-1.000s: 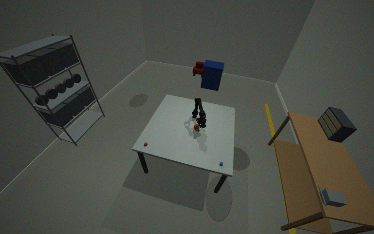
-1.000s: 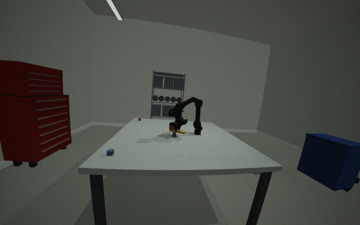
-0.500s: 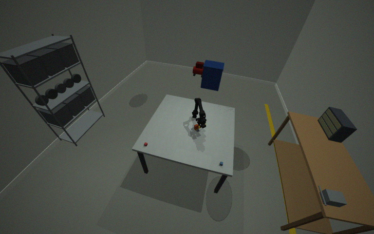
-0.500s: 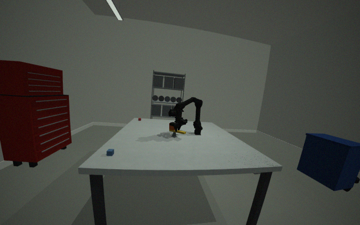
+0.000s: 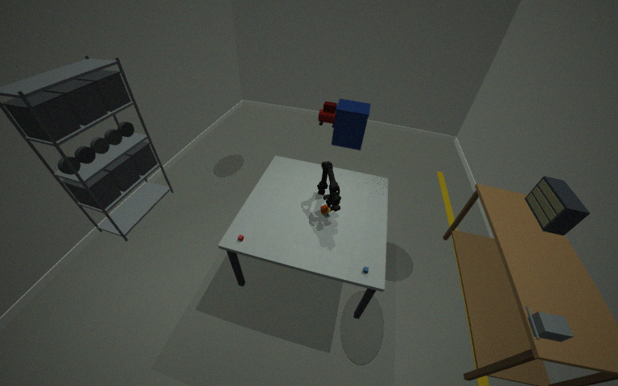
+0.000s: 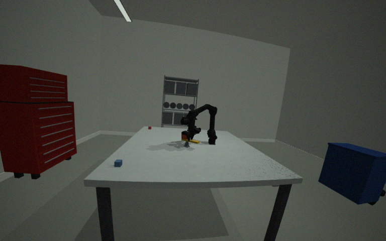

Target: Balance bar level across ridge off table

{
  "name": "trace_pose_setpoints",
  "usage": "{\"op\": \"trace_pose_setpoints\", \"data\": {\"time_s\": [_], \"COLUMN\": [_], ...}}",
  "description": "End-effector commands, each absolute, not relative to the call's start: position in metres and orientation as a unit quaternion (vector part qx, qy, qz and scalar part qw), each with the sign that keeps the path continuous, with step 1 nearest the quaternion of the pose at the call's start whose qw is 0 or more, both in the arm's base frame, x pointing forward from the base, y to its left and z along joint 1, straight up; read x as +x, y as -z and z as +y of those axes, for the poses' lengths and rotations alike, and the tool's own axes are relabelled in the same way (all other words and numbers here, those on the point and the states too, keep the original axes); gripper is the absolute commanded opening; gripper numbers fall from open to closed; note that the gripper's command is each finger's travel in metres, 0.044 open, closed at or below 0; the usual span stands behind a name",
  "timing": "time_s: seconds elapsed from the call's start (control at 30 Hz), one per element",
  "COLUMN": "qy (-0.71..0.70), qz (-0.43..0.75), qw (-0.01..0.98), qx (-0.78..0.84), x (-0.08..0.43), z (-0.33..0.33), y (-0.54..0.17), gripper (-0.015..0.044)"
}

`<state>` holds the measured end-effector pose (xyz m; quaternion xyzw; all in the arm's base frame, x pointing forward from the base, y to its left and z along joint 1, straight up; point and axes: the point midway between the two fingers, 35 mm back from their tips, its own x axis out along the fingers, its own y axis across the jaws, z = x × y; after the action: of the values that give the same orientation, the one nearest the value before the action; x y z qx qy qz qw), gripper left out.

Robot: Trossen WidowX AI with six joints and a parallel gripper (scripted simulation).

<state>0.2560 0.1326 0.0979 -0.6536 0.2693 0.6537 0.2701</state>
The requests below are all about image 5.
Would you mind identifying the yellow bar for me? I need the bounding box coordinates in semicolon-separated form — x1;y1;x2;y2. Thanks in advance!
320;204;331;215

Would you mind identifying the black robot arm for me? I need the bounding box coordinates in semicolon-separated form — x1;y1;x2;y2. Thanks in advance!
317;162;341;205

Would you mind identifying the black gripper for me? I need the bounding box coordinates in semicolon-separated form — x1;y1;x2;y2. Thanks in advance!
323;195;340;211

